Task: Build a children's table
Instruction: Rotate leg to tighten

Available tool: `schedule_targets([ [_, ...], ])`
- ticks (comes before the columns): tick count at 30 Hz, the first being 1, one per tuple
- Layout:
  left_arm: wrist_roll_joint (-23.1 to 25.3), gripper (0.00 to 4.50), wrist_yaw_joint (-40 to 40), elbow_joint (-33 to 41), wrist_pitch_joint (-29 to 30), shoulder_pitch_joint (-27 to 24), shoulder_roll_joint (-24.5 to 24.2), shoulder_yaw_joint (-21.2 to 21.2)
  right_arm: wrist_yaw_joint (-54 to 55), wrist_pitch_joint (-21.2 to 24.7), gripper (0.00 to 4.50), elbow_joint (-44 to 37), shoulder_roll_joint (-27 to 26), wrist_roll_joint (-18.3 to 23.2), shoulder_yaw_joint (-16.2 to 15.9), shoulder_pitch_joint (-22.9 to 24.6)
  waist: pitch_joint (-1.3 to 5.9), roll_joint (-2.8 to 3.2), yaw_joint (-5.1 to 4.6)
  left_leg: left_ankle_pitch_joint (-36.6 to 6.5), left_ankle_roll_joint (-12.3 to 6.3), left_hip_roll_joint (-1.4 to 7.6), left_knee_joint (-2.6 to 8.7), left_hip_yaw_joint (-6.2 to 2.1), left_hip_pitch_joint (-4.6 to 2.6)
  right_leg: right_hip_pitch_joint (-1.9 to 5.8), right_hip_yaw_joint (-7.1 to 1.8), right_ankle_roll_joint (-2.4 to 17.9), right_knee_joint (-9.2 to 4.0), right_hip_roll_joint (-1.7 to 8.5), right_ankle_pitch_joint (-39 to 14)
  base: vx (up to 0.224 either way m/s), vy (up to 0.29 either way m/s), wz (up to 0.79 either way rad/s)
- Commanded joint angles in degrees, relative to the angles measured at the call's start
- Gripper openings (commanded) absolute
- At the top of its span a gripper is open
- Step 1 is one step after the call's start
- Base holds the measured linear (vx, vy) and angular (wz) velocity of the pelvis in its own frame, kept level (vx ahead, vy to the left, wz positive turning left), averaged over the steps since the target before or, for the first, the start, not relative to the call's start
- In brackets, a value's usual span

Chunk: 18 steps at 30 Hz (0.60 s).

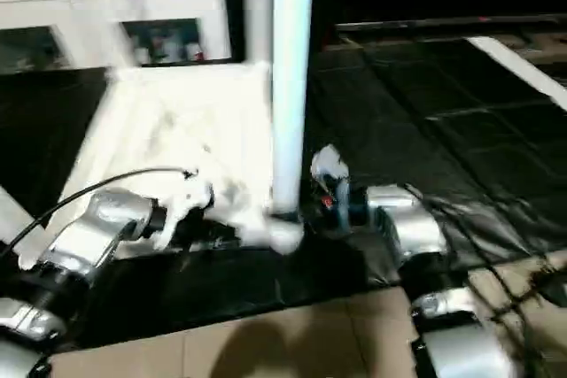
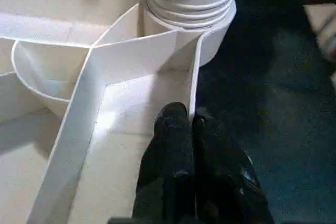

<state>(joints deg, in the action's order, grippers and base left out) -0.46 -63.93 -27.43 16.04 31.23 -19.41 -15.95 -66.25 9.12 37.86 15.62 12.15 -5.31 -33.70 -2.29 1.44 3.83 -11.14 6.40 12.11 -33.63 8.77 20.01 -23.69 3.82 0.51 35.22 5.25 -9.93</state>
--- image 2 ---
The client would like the black work mat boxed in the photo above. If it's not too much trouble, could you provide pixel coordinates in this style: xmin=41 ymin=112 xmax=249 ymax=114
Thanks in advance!
xmin=31 ymin=0 xmax=336 ymax=224

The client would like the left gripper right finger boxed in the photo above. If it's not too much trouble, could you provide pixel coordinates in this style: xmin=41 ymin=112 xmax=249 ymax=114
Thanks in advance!
xmin=191 ymin=108 xmax=274 ymax=224

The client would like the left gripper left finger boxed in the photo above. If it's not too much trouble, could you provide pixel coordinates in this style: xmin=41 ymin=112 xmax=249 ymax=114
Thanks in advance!
xmin=131 ymin=102 xmax=196 ymax=224

